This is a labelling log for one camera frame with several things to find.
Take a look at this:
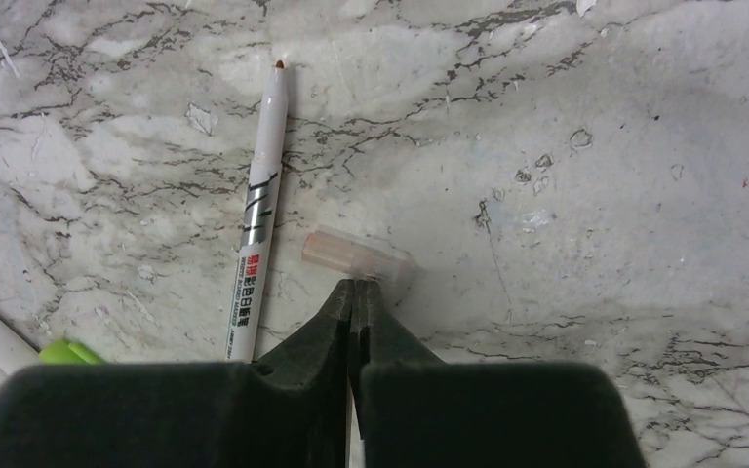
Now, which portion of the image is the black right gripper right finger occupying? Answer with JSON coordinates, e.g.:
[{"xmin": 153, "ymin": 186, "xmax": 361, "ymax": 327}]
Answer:
[{"xmin": 348, "ymin": 280, "xmax": 646, "ymax": 467}]

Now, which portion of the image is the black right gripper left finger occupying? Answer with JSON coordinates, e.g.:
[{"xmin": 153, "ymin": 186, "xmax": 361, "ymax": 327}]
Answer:
[{"xmin": 0, "ymin": 280, "xmax": 354, "ymax": 467}]

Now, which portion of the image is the translucent orange pen cap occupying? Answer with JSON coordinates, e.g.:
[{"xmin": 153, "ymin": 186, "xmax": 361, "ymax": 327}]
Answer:
[{"xmin": 301, "ymin": 226, "xmax": 417, "ymax": 285}]

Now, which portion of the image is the green pen cap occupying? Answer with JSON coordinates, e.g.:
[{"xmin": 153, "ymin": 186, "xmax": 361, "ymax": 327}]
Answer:
[{"xmin": 38, "ymin": 340, "xmax": 104, "ymax": 365}]

